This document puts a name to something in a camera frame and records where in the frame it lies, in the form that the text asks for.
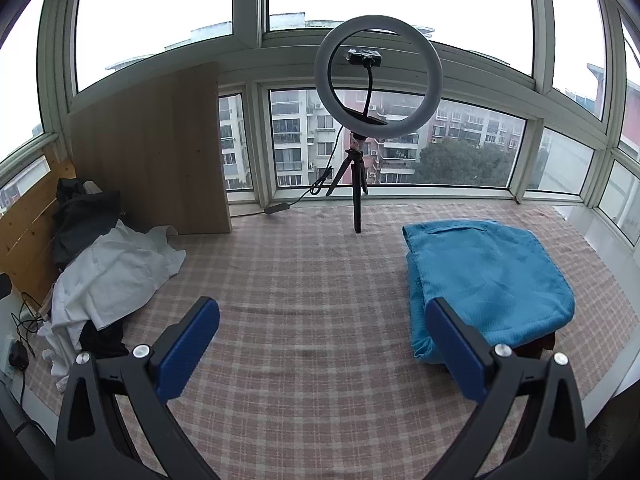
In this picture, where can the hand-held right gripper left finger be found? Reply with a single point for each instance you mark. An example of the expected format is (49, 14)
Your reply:
(187, 345)

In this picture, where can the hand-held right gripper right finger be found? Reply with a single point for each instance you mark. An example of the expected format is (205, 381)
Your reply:
(455, 345)

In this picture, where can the white shirt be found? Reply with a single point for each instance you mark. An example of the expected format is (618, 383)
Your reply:
(115, 275)

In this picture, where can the blue folded garment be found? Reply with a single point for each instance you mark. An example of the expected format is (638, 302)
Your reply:
(490, 270)

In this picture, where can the pink plaid tablecloth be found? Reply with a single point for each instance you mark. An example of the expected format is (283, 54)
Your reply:
(310, 310)

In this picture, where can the dark grey garment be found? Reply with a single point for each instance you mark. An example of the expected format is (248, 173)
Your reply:
(82, 220)

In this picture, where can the pine wood panel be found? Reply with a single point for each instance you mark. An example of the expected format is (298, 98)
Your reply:
(30, 240)

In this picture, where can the light wooden board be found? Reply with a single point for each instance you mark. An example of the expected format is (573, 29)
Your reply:
(150, 155)

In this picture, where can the black webcam on gooseneck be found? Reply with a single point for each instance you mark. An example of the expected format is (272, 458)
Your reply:
(364, 56)

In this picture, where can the white window frame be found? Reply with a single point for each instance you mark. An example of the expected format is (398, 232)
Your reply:
(250, 20)

